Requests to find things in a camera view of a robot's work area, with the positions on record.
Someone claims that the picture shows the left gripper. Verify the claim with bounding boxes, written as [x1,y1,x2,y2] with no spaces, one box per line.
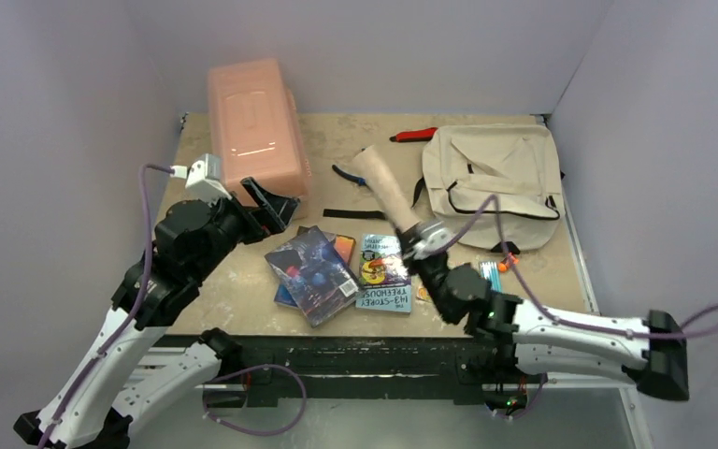
[193,176,301,280]

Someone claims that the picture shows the cream canvas backpack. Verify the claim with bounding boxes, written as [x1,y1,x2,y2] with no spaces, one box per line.
[323,123,566,255]

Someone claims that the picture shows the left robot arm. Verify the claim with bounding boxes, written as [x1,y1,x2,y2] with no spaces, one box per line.
[14,178,300,448]

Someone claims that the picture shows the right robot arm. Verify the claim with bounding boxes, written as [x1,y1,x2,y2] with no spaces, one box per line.
[396,226,690,402]

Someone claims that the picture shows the banana eraser blister pack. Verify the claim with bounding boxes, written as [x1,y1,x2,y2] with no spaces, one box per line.
[415,286,432,302]

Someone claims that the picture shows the blue pencil pack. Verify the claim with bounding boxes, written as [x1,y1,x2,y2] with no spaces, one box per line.
[479,261,503,292]

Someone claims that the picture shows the treehouse storey paperback book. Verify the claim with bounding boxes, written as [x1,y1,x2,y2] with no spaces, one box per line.
[356,234,412,314]

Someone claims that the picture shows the orange pencil sharpener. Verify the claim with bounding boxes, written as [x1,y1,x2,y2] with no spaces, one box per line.
[496,253,519,273]

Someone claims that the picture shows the book with orange cover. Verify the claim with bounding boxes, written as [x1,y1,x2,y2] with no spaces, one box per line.
[323,231,356,266]

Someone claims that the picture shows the dark blue space book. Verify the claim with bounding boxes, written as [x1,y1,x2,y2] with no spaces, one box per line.
[265,226,363,327]

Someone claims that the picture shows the pink plastic storage box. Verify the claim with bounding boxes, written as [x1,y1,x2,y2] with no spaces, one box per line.
[208,59,311,220]

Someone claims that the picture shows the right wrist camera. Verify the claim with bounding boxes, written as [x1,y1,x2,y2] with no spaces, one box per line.
[410,220,455,260]

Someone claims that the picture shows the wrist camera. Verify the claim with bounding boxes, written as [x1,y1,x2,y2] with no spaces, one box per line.
[410,220,455,260]
[171,153,232,204]

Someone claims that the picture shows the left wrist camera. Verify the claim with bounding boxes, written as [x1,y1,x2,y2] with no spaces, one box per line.
[171,153,232,204]

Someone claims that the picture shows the blue handled pliers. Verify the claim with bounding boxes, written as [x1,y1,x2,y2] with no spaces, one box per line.
[331,165,366,186]

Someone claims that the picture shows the red handled utility knife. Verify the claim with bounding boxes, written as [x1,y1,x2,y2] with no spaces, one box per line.
[389,127,438,143]

